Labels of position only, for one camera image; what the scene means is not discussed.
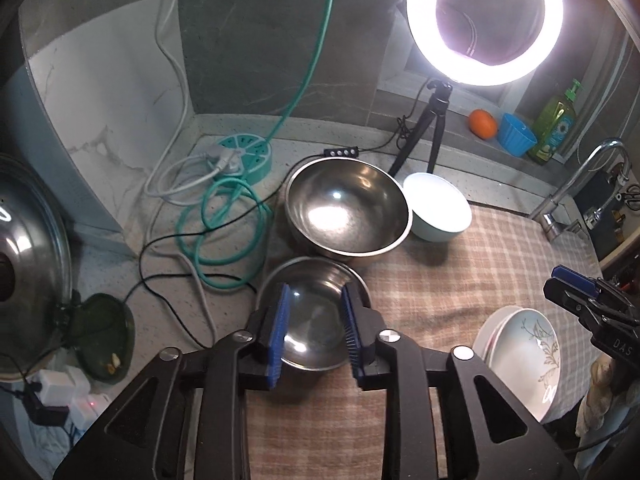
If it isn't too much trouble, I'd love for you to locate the white ring light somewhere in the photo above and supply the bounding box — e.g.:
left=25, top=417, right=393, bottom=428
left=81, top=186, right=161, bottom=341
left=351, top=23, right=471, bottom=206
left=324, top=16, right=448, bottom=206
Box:
left=405, top=0, right=566, bottom=87

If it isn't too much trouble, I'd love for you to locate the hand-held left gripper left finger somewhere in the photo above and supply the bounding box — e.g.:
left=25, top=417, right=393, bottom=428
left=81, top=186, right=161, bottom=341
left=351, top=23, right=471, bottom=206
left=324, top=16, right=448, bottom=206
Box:
left=52, top=282, right=292, bottom=480

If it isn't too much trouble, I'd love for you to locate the orange tangerine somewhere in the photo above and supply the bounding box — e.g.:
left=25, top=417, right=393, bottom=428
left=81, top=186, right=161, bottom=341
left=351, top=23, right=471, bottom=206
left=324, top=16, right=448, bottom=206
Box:
left=468, top=109, right=499, bottom=140

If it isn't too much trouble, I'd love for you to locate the green cable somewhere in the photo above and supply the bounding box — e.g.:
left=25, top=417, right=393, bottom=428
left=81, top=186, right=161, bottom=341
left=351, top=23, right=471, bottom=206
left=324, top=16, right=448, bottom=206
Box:
left=177, top=0, right=346, bottom=291

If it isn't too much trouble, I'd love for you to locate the white plate leaf print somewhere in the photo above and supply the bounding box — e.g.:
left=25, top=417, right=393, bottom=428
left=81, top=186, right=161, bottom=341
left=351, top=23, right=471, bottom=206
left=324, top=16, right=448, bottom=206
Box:
left=482, top=308, right=559, bottom=423

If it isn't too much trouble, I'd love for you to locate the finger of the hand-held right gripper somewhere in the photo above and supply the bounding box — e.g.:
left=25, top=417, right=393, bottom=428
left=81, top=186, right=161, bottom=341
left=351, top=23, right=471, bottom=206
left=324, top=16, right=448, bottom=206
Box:
left=544, top=280, right=608, bottom=333
left=552, top=266, right=601, bottom=293

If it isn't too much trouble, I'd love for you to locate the white charger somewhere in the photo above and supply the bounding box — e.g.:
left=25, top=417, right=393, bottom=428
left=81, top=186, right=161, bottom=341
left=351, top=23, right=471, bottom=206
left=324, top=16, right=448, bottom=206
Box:
left=37, top=367, right=91, bottom=406

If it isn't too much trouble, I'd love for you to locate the steel pot lid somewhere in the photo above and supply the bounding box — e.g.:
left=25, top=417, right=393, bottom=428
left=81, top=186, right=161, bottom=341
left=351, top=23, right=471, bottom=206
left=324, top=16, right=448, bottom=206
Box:
left=0, top=152, right=76, bottom=381

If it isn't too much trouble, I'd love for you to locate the black cable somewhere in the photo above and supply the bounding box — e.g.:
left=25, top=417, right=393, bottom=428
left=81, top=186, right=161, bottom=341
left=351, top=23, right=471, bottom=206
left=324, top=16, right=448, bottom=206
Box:
left=122, top=232, right=261, bottom=351

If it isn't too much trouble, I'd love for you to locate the black power adapter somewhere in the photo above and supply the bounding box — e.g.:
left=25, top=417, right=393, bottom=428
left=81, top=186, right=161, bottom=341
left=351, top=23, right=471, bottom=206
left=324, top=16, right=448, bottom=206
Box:
left=22, top=400, right=68, bottom=428

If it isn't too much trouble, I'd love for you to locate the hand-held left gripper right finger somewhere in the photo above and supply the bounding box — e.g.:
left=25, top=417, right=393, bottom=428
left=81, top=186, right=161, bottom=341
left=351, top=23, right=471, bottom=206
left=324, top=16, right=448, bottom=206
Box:
left=341, top=284, right=581, bottom=480

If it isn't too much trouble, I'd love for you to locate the red steel bowl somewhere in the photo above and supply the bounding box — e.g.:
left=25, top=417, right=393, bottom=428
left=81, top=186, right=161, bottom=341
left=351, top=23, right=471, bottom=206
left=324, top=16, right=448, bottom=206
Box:
left=255, top=256, right=372, bottom=372

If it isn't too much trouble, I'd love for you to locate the flexible chrome sprayer hose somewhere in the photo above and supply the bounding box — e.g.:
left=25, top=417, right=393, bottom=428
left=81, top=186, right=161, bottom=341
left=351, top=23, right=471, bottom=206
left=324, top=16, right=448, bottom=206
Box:
left=582, top=170, right=631, bottom=231

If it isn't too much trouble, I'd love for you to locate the large steel bowl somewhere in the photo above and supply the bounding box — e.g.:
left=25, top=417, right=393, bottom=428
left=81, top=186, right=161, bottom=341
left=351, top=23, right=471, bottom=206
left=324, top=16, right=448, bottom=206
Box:
left=285, top=157, right=413, bottom=267

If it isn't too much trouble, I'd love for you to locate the dark green lid holder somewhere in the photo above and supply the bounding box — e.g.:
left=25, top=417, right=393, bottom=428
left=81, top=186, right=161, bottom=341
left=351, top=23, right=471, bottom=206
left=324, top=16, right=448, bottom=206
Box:
left=55, top=290, right=136, bottom=386

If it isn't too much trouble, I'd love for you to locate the green dish soap bottle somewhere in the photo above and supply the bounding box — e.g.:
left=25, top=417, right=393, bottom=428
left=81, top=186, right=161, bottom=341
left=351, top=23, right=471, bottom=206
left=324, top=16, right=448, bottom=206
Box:
left=527, top=78, right=583, bottom=165

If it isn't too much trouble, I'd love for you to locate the chrome faucet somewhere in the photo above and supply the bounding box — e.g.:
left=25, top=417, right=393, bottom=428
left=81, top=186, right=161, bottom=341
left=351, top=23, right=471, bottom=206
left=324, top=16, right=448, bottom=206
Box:
left=529, top=138, right=632, bottom=242

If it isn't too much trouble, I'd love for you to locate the dark knife holder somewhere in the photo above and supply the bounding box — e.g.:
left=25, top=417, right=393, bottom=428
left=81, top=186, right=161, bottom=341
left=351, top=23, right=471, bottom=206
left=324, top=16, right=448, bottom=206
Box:
left=575, top=175, right=640, bottom=256

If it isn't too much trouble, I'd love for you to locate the blue ribbed cup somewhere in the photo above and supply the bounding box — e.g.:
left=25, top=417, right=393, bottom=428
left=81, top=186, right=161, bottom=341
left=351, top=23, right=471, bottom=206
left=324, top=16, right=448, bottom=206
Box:
left=499, top=112, right=538, bottom=157

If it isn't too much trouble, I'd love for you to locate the beige plaid cloth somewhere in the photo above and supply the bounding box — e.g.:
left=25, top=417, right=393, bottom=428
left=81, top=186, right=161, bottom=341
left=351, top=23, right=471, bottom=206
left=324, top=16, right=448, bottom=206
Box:
left=245, top=200, right=603, bottom=480

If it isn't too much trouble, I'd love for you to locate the light blue bowl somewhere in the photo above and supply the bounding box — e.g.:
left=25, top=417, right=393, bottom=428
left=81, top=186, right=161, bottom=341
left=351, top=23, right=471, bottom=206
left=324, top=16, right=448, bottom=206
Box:
left=402, top=172, right=473, bottom=242

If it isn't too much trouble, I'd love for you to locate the person's right hand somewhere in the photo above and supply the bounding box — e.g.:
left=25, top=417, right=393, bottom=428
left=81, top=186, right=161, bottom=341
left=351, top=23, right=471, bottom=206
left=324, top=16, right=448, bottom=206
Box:
left=575, top=357, right=631, bottom=438

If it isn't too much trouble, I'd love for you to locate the round green power strip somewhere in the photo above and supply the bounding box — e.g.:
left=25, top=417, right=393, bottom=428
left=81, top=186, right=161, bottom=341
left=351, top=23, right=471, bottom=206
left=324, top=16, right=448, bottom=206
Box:
left=210, top=134, right=273, bottom=186

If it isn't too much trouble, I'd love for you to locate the person's right forearm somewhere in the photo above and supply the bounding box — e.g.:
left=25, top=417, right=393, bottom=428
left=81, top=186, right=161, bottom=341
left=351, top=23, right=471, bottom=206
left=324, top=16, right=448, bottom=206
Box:
left=597, top=385, right=640, bottom=466

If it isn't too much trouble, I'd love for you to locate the white plug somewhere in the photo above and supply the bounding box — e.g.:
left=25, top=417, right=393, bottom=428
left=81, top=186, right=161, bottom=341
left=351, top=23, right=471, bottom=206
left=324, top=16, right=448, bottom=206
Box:
left=202, top=147, right=246, bottom=178

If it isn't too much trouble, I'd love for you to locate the white power strip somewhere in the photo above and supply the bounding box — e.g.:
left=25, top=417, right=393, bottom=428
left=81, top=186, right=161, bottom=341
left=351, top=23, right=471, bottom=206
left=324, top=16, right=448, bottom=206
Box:
left=70, top=392, right=113, bottom=428

